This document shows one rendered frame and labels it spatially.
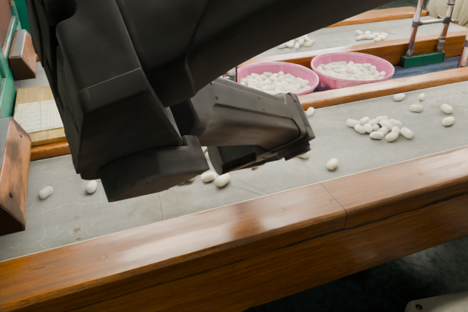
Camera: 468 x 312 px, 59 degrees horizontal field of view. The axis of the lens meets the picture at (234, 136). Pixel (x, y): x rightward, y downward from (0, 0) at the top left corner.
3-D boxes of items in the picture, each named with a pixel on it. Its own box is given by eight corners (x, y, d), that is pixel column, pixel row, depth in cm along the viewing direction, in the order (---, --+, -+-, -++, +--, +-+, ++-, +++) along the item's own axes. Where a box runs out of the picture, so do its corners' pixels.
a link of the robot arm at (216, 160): (316, 147, 57) (291, 90, 58) (242, 175, 53) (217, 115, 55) (285, 164, 68) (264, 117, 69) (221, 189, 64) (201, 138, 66)
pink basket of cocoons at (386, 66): (406, 101, 135) (412, 73, 130) (336, 114, 127) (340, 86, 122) (357, 72, 156) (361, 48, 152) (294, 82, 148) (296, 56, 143)
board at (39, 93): (80, 138, 97) (79, 133, 96) (10, 150, 92) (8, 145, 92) (73, 85, 123) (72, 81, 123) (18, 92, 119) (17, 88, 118)
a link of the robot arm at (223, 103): (166, 170, 20) (93, -24, 21) (79, 212, 22) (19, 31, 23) (324, 150, 59) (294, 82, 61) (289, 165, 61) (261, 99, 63)
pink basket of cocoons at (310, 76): (333, 105, 132) (336, 77, 127) (276, 134, 117) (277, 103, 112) (271, 81, 149) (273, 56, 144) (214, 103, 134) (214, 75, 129)
